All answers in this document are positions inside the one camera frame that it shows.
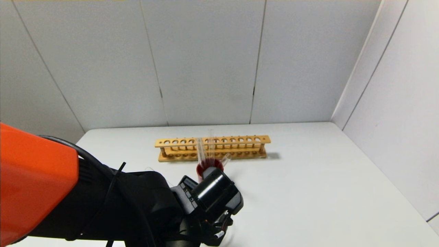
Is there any wooden test tube rack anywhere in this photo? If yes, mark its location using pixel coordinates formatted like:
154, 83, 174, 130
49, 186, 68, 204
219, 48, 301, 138
155, 135, 271, 162

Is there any red plastic cup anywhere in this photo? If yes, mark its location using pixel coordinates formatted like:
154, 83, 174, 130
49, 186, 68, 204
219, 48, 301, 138
197, 157, 224, 182

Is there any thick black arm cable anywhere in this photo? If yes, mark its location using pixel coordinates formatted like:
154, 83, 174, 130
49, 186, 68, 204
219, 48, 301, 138
39, 135, 158, 247

